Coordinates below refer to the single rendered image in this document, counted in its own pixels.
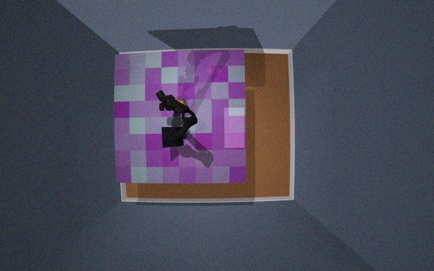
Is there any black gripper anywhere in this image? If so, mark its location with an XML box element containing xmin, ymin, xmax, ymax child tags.
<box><xmin>159</xmin><ymin>103</ymin><xmax>176</xmax><ymax>111</ymax></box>

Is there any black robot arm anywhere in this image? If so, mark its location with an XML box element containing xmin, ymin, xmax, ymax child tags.
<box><xmin>156</xmin><ymin>90</ymin><xmax>198</xmax><ymax>143</ymax></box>

